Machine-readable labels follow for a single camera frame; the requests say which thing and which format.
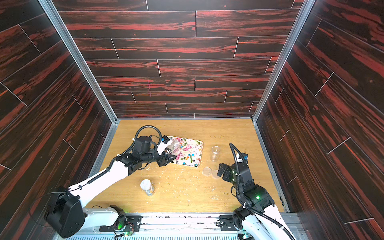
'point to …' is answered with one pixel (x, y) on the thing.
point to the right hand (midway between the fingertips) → (230, 165)
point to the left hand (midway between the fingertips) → (173, 153)
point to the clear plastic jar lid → (207, 171)
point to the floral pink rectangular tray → (191, 152)
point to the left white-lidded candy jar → (147, 186)
